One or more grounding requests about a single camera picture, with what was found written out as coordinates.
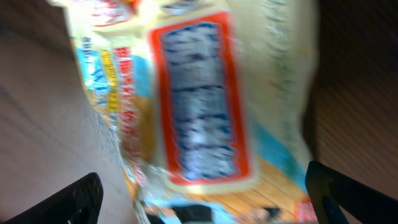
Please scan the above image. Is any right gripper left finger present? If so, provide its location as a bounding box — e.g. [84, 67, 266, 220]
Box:
[4, 172, 104, 224]

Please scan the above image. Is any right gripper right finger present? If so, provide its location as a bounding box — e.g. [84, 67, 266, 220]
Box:
[305, 161, 397, 224]

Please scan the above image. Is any yellow chips bag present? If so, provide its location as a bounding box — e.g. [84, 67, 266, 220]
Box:
[52, 0, 318, 223]

